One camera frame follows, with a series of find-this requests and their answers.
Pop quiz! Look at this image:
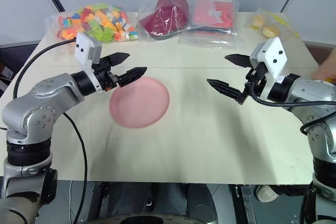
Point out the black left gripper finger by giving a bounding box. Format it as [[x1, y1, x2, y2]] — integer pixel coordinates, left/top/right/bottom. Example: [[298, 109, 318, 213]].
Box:
[[109, 52, 130, 67], [118, 67, 148, 88]]

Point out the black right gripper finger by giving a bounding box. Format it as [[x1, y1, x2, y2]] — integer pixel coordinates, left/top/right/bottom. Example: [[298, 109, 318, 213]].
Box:
[[206, 78, 248, 104], [225, 54, 252, 69]]

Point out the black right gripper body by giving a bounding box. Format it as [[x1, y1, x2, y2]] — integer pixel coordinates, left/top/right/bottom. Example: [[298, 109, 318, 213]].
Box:
[[245, 62, 269, 97]]

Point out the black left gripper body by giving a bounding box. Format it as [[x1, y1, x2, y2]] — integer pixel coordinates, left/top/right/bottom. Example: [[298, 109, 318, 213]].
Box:
[[91, 57, 121, 92]]

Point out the pink round plate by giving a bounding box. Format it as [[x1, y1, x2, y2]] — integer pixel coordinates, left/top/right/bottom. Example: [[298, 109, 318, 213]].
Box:
[[109, 76, 171, 130]]

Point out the person's bare hand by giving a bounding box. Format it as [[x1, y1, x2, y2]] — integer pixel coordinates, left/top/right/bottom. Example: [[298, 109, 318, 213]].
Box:
[[313, 49, 336, 82]]

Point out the bag of colourful toy bricks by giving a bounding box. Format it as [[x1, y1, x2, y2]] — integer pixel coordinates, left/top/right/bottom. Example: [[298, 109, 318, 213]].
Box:
[[45, 2, 139, 52]]

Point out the round yellow bread roll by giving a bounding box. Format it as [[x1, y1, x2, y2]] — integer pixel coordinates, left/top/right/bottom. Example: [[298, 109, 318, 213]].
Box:
[[251, 14, 266, 29], [262, 24, 281, 39]]

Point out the clear bag of red cloths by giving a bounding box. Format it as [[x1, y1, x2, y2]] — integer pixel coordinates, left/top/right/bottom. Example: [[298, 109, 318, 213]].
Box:
[[178, 0, 240, 49]]

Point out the clear plastic cap bag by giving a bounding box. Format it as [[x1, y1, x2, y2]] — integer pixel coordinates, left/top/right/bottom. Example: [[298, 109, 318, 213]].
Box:
[[136, 0, 192, 43]]

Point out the clear bag with yellow print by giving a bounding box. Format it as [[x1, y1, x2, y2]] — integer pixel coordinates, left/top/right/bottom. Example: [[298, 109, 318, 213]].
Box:
[[243, 7, 300, 41]]

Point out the dark red baseball cap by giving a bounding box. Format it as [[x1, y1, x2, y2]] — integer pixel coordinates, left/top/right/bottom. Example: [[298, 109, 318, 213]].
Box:
[[138, 0, 190, 38]]

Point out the dark low cabinet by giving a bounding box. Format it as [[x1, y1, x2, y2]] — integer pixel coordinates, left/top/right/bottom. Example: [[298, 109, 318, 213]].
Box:
[[0, 40, 40, 97]]

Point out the white sneaker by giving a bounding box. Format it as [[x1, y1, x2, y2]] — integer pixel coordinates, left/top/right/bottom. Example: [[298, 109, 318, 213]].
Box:
[[255, 184, 279, 204]]

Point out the black metal table leg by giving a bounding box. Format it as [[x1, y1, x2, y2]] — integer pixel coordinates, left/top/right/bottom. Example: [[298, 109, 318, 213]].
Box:
[[230, 184, 257, 224], [88, 182, 109, 221]]

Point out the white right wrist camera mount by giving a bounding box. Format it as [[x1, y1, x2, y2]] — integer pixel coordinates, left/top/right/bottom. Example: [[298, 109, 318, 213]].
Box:
[[248, 36, 289, 102]]

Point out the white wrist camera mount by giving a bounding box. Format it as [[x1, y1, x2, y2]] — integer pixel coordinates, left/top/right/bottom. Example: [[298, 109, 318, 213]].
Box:
[[248, 36, 289, 102], [74, 33, 102, 95]]

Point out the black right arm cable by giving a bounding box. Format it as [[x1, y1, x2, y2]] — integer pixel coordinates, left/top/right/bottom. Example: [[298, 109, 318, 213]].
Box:
[[247, 80, 336, 136]]

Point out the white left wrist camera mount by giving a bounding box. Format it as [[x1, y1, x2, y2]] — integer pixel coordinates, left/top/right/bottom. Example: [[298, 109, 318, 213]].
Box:
[[74, 33, 102, 95]]

